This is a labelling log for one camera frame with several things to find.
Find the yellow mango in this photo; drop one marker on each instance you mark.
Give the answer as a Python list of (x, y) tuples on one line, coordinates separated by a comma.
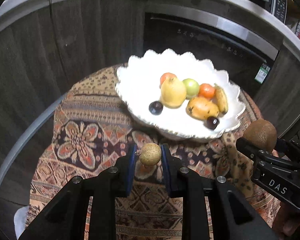
[(200, 108)]

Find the green energy label sticker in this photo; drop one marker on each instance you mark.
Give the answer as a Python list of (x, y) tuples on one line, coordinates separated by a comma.
[(262, 73)]

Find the white scalloped fruit bowl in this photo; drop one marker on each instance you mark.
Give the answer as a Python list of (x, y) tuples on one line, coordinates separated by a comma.
[(139, 85)]

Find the orange tangerine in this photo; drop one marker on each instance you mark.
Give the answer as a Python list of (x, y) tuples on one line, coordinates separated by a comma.
[(206, 90), (166, 76)]

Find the dark plum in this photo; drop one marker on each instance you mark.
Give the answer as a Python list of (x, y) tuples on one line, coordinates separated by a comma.
[(212, 122), (156, 108)]

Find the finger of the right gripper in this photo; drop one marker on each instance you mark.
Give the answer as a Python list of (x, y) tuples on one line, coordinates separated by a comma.
[(289, 148), (251, 151)]

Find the small yellow banana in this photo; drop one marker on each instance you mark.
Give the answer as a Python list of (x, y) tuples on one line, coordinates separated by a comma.
[(221, 99)]

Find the green apple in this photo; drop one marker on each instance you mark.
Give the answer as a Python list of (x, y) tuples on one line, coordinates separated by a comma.
[(192, 88)]

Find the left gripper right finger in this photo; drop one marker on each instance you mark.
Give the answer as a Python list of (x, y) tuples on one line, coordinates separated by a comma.
[(212, 208)]

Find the person hand holding gripper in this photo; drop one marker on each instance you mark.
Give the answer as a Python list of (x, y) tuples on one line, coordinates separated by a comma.
[(286, 221)]

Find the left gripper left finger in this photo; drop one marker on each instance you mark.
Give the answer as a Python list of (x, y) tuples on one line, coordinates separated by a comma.
[(86, 206)]

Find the brown round kiwi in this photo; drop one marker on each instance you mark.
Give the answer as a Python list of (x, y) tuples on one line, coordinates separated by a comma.
[(262, 134)]

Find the large yellow lemon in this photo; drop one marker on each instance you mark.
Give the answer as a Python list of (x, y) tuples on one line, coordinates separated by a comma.
[(173, 92)]

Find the black built-in dishwasher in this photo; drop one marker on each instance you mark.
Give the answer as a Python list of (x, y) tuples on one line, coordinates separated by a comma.
[(228, 45)]

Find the patterned paisley tablecloth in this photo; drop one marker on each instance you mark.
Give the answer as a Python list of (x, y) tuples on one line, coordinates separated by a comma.
[(92, 128)]

